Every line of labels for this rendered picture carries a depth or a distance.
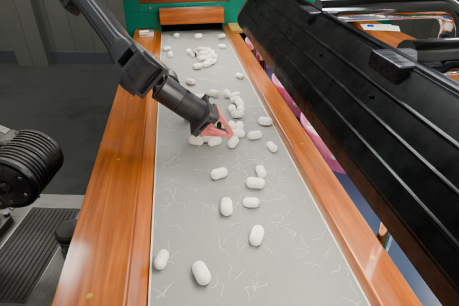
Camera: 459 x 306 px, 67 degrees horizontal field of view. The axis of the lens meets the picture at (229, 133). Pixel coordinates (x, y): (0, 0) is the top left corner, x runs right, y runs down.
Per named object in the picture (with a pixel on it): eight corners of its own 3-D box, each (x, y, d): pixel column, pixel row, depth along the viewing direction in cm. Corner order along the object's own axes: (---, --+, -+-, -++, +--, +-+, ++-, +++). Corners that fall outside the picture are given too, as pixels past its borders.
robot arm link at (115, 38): (52, -6, 88) (78, -40, 87) (72, 7, 93) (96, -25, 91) (118, 93, 66) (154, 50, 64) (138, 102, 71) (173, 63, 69)
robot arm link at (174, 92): (147, 98, 69) (164, 76, 68) (147, 88, 75) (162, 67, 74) (175, 117, 72) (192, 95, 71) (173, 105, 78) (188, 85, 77)
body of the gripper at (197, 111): (212, 97, 80) (186, 78, 77) (217, 117, 71) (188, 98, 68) (194, 117, 82) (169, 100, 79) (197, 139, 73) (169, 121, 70)
